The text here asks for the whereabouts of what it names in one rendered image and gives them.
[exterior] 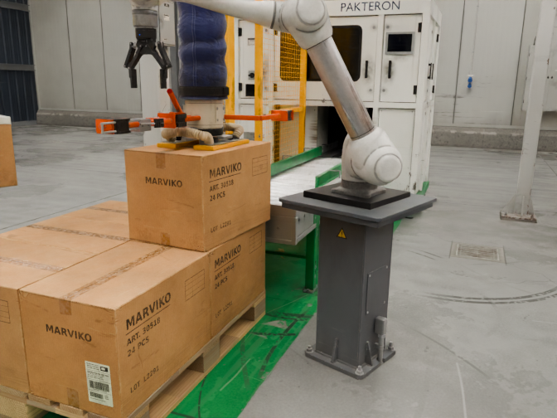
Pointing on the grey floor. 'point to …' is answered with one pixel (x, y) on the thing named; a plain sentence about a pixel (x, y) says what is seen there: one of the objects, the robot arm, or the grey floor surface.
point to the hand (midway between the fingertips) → (148, 85)
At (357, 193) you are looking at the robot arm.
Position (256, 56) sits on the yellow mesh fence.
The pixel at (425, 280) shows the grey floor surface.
